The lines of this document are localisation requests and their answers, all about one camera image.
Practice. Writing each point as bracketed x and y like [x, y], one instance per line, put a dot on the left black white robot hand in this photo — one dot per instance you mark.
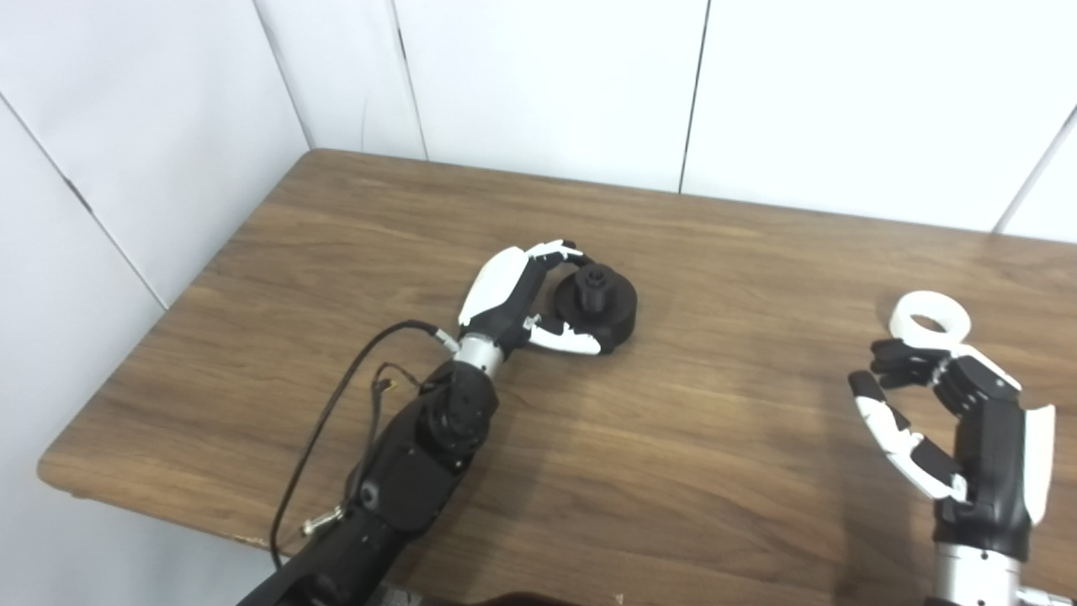
[496, 290]

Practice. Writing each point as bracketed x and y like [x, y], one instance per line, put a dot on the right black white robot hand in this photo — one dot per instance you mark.
[993, 463]

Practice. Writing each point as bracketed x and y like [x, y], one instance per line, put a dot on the round black plastic part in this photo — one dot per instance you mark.
[610, 311]

